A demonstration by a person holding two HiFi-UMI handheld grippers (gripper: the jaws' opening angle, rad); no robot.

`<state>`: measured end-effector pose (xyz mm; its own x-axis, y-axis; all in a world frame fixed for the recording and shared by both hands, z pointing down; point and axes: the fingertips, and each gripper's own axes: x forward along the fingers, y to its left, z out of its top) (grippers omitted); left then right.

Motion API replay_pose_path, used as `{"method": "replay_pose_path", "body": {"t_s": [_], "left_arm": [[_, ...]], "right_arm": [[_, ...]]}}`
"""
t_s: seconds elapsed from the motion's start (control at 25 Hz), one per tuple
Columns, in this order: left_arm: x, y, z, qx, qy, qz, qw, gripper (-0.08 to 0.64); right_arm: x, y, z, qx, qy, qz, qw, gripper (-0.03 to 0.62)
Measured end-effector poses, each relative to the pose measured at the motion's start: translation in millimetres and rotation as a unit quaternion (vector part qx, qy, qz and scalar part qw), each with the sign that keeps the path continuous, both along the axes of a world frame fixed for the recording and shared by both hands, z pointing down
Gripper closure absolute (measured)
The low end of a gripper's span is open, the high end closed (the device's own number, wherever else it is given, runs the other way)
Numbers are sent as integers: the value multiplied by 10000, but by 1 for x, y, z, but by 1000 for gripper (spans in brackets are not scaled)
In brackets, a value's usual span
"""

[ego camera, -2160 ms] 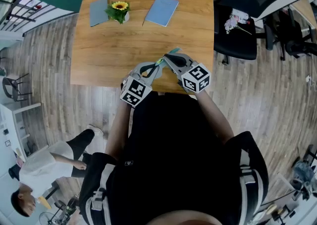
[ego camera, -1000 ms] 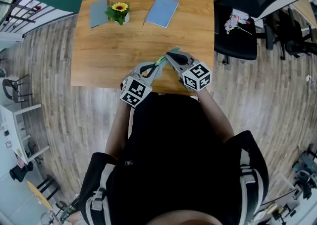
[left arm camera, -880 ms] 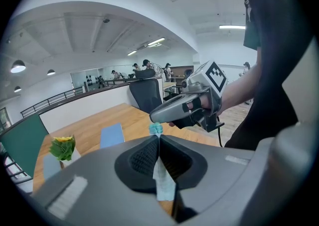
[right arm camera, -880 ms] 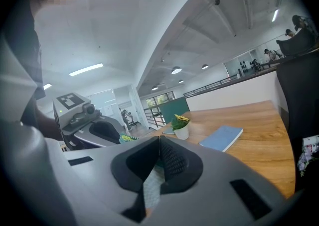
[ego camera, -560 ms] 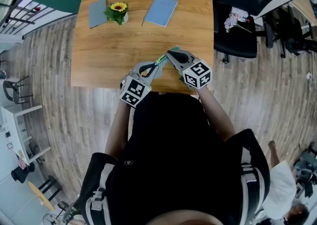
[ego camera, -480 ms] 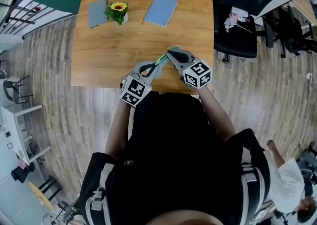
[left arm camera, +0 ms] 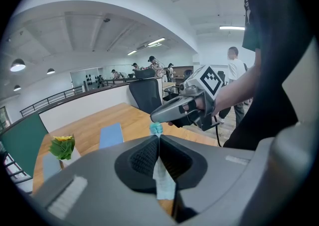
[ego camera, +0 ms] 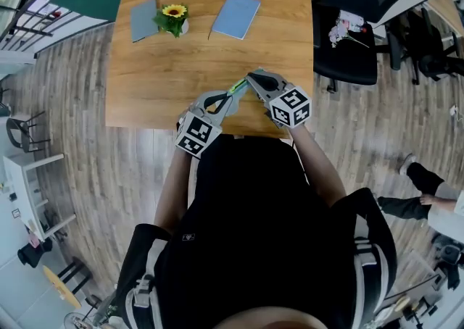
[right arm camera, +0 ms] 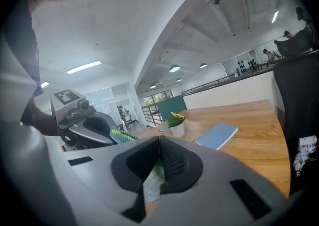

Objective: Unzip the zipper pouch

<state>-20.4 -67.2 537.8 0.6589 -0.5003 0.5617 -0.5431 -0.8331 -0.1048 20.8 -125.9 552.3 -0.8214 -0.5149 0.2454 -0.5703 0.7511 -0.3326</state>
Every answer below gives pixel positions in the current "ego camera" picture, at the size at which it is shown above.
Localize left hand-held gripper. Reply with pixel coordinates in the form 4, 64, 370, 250
174, 90, 241, 159

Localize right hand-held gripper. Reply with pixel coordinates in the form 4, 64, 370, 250
246, 69, 313, 130

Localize mint green pouch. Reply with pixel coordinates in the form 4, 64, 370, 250
224, 68, 271, 115

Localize person's right forearm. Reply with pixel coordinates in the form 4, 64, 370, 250
288, 124, 347, 209

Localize person's left forearm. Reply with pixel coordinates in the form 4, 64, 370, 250
154, 149, 193, 233

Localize blue notebook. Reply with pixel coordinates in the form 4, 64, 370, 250
207, 0, 262, 41

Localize black office chair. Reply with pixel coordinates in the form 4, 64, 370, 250
386, 8, 464, 86
312, 0, 416, 95

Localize purple artificial flowers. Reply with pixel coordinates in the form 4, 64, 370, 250
328, 22, 370, 49

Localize potted sunflower plant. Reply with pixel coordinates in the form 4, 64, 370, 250
152, 3, 191, 38

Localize white red plastic bottle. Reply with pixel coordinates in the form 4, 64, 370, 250
339, 10, 368, 33

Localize grey notebook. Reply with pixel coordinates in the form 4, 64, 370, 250
130, 0, 160, 43

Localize person's black clothing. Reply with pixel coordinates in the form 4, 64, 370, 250
115, 134, 398, 329

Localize black metal chair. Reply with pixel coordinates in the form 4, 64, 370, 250
6, 112, 51, 154

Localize white desk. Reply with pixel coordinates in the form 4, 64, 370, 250
2, 153, 77, 241

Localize person's head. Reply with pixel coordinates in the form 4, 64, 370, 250
217, 306, 327, 329

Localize black bag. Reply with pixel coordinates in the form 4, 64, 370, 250
17, 239, 54, 270

